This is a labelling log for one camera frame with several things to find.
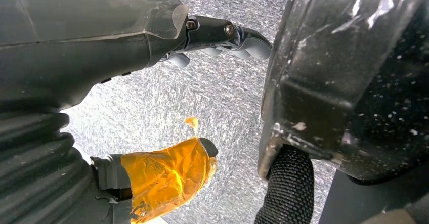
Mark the black robot body shell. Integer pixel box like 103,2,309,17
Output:
258,0,429,186

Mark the braided black hose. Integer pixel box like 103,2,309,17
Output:
254,145,316,224

